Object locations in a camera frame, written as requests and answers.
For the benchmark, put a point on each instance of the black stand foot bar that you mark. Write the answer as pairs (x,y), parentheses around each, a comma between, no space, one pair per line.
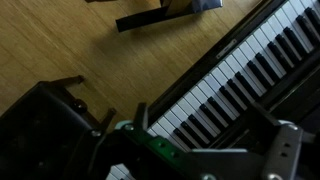
(146,18)

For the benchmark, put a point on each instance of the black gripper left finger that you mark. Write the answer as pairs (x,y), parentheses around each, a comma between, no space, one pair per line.
(141,116)

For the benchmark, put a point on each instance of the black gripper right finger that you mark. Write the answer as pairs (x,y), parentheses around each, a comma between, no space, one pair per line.
(286,150)

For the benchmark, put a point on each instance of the silver metal bracket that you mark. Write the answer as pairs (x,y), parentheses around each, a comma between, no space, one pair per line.
(206,5)

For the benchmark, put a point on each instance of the black leather piano bench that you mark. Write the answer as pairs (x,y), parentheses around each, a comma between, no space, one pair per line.
(36,133)

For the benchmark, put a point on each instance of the black upright piano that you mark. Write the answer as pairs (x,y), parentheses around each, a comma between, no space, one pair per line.
(233,66)

